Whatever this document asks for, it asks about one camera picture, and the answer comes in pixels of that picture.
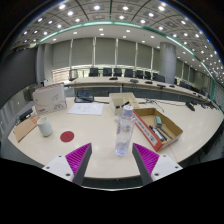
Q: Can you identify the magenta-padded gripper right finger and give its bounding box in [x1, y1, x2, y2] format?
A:
[131, 142, 184, 186]

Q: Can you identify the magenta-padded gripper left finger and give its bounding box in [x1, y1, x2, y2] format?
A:
[42, 142, 93, 186]

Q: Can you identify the clear plastic water bottle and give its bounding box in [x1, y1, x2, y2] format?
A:
[114, 104, 137, 157]

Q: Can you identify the flat round red coaster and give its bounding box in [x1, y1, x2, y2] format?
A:
[59, 130, 75, 143]

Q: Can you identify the red-edged open cardboard box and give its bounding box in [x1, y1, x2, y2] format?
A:
[132, 107, 184, 152]

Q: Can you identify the white ceramic mug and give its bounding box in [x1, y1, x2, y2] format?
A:
[36, 116, 54, 138]

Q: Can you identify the small green device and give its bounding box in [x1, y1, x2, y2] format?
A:
[154, 115, 163, 127]

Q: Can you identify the brown cardboard envelope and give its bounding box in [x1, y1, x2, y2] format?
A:
[13, 114, 40, 143]

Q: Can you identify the black power adapter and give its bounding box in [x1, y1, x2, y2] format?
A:
[18, 108, 35, 123]

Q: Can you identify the white printed paper sheet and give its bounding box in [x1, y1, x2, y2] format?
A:
[67, 102, 105, 116]

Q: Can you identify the white copy paper box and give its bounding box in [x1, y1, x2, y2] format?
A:
[32, 82, 68, 117]

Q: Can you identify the black desk phone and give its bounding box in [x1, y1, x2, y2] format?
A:
[73, 90, 95, 104]

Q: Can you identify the small beige open box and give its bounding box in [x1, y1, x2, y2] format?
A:
[108, 92, 140, 116]

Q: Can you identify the long curved conference desk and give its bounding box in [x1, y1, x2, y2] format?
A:
[64, 76, 214, 104]

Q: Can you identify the row of black office chairs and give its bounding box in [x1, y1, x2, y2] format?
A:
[68, 67, 168, 83]

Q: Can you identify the group of ceiling lights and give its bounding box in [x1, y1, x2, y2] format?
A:
[19, 2, 224, 79]

